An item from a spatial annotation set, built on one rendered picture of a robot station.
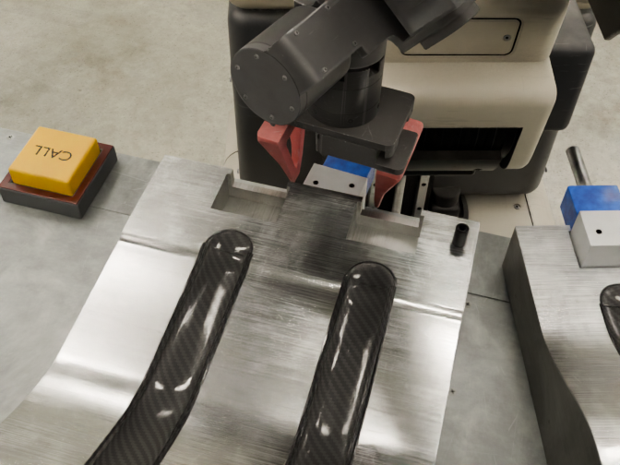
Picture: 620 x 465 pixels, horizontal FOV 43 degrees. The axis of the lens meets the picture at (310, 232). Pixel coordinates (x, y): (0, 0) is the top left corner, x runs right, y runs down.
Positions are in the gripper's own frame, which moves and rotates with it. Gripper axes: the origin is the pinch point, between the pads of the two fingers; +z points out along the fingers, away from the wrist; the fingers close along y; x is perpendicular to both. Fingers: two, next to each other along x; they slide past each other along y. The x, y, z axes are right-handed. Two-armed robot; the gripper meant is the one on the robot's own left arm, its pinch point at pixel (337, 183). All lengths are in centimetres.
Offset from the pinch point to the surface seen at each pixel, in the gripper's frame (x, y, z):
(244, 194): -6.1, -6.1, -2.2
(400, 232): -4.9, 7.1, -1.9
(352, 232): -6.2, 3.5, -1.7
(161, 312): -19.7, -6.3, -3.7
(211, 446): -27.8, 1.5, -4.4
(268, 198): -5.9, -3.9, -2.4
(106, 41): 103, -100, 84
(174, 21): 118, -86, 84
